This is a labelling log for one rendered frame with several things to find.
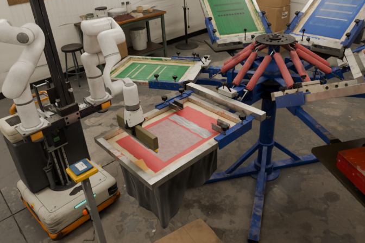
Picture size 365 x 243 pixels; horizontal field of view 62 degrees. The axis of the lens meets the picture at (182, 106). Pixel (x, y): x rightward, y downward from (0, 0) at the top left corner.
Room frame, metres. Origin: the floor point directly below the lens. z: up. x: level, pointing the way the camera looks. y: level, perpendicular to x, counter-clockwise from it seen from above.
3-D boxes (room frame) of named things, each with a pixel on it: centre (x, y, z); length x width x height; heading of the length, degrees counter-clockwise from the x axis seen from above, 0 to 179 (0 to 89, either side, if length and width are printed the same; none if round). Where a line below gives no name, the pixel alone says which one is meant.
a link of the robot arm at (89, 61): (1.81, 0.54, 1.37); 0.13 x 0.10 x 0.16; 126
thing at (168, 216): (1.39, -0.03, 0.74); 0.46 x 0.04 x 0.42; 130
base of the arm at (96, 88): (1.82, 0.56, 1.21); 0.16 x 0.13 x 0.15; 44
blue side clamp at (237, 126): (1.53, -0.30, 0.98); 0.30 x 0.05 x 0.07; 130
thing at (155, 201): (1.40, 0.29, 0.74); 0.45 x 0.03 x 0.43; 40
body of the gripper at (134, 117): (1.42, 0.26, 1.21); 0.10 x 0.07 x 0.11; 130
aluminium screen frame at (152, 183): (1.59, 0.06, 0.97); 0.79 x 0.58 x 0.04; 130
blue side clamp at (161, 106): (1.95, 0.06, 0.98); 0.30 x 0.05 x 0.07; 130
